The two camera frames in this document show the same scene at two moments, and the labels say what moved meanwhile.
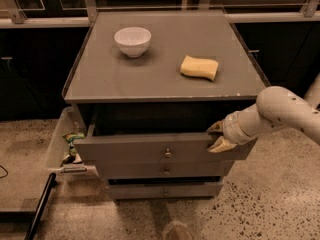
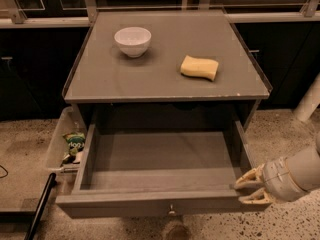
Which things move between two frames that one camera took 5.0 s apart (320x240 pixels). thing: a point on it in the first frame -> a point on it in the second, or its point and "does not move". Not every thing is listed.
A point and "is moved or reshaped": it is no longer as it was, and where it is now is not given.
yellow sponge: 197,67 does not move
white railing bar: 13,23 does not move
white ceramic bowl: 133,41 does not move
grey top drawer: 154,148 is moved or reshaped
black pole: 42,201 does not move
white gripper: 231,128 -> 277,179
